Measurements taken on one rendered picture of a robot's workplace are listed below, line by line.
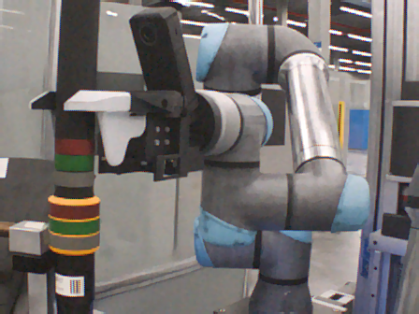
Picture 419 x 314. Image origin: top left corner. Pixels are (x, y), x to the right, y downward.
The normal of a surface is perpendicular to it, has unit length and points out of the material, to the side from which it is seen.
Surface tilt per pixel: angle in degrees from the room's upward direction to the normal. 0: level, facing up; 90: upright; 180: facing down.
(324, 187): 49
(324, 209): 90
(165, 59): 118
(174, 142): 90
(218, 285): 90
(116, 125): 90
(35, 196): 38
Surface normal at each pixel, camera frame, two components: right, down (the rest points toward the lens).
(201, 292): 0.71, 0.06
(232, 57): -0.14, 0.25
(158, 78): -0.53, 0.50
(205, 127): -0.57, 0.02
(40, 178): 0.07, -0.76
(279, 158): 0.52, 0.06
